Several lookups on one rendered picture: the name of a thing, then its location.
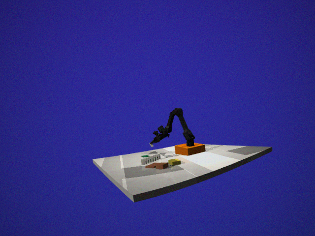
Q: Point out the yellow rectangular block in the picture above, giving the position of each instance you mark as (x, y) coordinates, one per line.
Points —
(174, 162)

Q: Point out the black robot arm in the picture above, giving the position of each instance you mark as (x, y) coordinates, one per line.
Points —
(168, 129)

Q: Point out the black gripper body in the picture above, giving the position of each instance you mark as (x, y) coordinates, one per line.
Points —
(159, 138)

